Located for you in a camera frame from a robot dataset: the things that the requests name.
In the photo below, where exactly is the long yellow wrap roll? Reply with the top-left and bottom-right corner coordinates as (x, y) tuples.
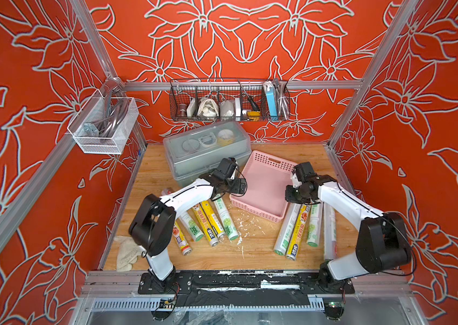
(286, 204), (311, 261)

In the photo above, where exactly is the black wire wall basket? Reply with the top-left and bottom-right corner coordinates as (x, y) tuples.
(169, 79), (291, 122)

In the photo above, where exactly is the blue box in wire basket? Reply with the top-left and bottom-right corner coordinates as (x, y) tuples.
(263, 81), (278, 121)

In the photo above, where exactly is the grey lidded storage box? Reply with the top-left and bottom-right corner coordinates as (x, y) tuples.
(163, 121), (252, 188)

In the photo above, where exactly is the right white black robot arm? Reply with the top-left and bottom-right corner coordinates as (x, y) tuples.
(285, 162), (413, 284)

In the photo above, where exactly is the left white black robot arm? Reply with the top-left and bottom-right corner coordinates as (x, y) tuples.
(129, 157), (247, 282)

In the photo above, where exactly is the long white green wrap roll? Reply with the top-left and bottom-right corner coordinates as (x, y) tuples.
(274, 203), (301, 256)

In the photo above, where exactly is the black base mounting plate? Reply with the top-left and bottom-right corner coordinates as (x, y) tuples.
(138, 270), (355, 295)

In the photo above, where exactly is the pink plastic basket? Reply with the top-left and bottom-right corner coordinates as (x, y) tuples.
(230, 150), (296, 223)

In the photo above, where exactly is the white cloth glove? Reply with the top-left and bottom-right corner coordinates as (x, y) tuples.
(114, 236), (145, 272)

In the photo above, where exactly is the green capped wrap roll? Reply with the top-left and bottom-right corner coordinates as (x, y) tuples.
(179, 211), (204, 242)

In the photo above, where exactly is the clear wall bin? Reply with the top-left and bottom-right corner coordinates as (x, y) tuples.
(67, 91), (138, 155)

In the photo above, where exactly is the black handled screwdriver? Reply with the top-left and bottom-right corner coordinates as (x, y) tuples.
(238, 81), (260, 112)

